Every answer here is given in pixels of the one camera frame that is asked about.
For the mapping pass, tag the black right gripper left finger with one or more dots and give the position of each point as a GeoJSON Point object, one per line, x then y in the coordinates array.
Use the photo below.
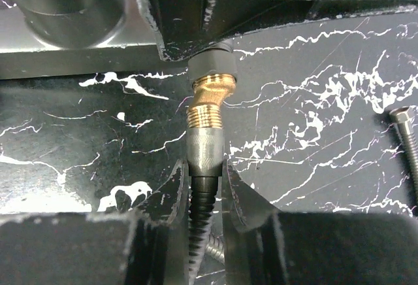
{"type": "Point", "coordinates": [146, 245]}

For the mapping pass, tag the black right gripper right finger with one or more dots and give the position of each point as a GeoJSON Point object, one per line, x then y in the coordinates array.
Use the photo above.
{"type": "Point", "coordinates": [265, 245]}

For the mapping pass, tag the black marble pattern mat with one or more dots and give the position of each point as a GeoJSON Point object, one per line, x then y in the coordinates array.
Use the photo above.
{"type": "Point", "coordinates": [315, 117]}

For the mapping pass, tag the grey faucet with brass fittings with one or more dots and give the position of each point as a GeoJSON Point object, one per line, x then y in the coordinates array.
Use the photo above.
{"type": "Point", "coordinates": [74, 37]}

